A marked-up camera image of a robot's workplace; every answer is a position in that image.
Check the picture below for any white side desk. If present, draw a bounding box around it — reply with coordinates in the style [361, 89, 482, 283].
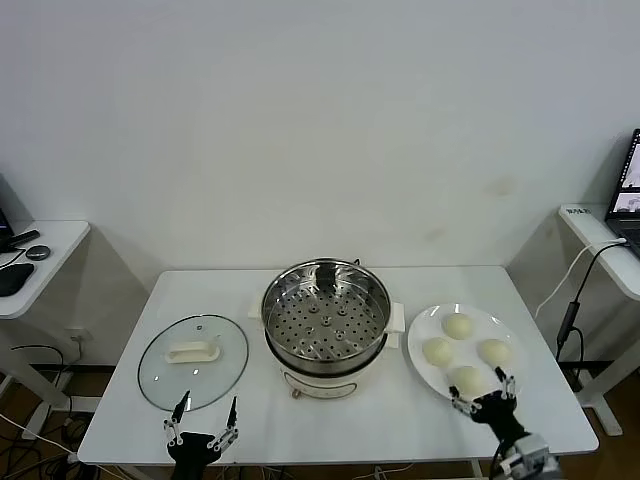
[558, 204, 640, 436]
[0, 219, 92, 414]

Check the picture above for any white charging cable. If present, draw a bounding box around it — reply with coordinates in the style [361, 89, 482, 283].
[534, 238, 629, 320]

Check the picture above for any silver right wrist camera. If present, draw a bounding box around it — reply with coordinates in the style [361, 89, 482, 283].
[517, 433, 551, 462]

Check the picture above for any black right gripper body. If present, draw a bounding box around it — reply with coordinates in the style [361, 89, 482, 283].
[468, 391, 527, 445]

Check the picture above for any stainless steel steamer basket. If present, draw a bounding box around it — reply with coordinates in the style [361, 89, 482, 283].
[260, 257, 392, 371]

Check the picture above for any white round plate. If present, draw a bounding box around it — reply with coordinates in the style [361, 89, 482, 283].
[406, 303, 530, 407]

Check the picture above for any open black laptop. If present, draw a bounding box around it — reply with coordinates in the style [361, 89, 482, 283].
[603, 128, 640, 256]

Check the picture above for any white wall socket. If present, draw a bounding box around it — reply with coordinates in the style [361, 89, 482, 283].
[64, 326, 95, 347]

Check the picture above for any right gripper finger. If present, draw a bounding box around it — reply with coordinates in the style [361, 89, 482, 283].
[447, 383, 483, 418]
[493, 365, 518, 402]

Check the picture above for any cream electric cooker base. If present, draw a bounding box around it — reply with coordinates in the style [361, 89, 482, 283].
[247, 289, 407, 401]

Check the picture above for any dark monitor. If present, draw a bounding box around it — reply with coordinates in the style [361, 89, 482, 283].
[0, 172, 35, 254]

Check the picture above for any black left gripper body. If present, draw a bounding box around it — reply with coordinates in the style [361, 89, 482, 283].
[166, 432, 223, 480]

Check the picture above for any white steamed baozi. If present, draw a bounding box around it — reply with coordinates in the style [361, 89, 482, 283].
[443, 313, 475, 342]
[422, 337, 454, 369]
[449, 365, 485, 397]
[477, 338, 512, 365]

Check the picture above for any black power adapter cable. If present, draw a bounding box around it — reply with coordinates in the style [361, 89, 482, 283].
[554, 243, 626, 394]

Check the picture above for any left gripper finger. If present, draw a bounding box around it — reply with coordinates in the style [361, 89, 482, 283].
[207, 396, 240, 450]
[162, 389, 192, 448]

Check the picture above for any glass lid cream handle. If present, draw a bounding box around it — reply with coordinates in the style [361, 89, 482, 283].
[137, 313, 250, 413]

